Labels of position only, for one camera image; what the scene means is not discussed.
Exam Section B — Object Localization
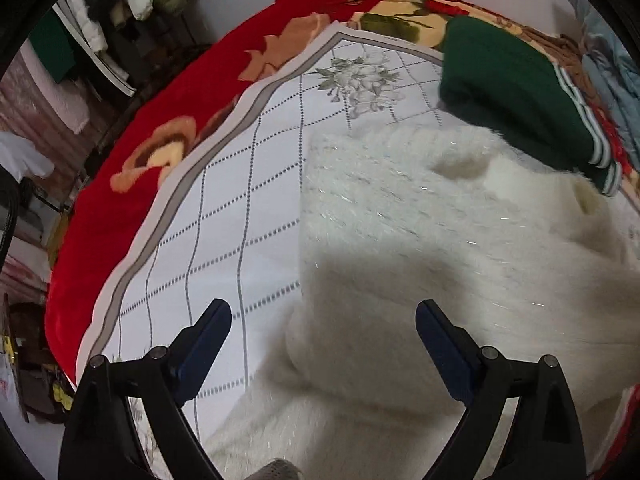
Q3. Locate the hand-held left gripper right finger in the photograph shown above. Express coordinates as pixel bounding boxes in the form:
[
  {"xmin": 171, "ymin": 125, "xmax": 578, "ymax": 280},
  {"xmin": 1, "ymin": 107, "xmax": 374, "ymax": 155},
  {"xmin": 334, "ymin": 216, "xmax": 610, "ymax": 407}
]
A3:
[{"xmin": 416, "ymin": 299, "xmax": 587, "ymax": 480}]

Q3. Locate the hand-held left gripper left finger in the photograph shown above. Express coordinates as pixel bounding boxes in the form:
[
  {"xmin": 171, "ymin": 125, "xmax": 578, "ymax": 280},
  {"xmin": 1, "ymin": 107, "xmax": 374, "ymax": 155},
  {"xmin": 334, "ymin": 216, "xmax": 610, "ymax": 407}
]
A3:
[{"xmin": 58, "ymin": 298, "xmax": 233, "ymax": 480}]

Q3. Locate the white fuzzy sweater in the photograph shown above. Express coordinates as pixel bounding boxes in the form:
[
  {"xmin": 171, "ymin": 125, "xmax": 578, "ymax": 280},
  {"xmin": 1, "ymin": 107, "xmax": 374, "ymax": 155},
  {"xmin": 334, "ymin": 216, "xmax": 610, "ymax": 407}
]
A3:
[{"xmin": 202, "ymin": 125, "xmax": 626, "ymax": 480}]

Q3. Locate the white grid floral bed sheet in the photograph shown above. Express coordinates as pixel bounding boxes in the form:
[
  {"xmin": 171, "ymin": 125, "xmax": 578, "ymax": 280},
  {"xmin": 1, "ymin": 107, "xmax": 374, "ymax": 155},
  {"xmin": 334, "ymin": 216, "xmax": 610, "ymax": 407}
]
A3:
[{"xmin": 75, "ymin": 22, "xmax": 448, "ymax": 480}]

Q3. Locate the red floral blanket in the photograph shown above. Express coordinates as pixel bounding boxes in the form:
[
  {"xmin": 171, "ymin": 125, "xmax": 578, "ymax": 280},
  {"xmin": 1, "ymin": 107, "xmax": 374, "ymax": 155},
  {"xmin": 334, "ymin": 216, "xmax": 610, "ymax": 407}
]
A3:
[{"xmin": 44, "ymin": 0, "xmax": 640, "ymax": 386}]

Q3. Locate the white cloth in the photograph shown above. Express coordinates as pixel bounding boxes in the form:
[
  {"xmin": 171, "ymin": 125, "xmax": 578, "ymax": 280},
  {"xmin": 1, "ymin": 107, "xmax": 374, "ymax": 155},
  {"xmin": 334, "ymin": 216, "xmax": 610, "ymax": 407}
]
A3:
[{"xmin": 0, "ymin": 130, "xmax": 55, "ymax": 183}]

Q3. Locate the green sweater with striped hem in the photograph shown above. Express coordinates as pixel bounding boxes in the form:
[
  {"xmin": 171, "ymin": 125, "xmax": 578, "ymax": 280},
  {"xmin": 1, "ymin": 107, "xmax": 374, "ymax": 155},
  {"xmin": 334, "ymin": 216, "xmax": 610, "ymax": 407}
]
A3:
[{"xmin": 438, "ymin": 16, "xmax": 623, "ymax": 197}]

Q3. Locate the brown cloth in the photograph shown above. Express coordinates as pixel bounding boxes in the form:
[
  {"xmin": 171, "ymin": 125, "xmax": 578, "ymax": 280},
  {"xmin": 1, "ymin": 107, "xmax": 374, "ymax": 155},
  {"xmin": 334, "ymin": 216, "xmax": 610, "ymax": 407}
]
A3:
[{"xmin": 515, "ymin": 25, "xmax": 593, "ymax": 68}]

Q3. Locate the green hanging garment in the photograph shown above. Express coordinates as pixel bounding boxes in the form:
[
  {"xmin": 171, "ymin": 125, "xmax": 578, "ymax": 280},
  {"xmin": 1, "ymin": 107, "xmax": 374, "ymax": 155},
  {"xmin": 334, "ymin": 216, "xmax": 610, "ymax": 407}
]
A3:
[{"xmin": 27, "ymin": 10, "xmax": 78, "ymax": 83}]

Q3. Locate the light blue padded jacket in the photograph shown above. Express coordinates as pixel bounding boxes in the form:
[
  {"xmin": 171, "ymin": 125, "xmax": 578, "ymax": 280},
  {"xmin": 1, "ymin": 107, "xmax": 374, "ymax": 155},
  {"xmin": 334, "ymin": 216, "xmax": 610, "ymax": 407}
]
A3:
[{"xmin": 557, "ymin": 0, "xmax": 640, "ymax": 153}]

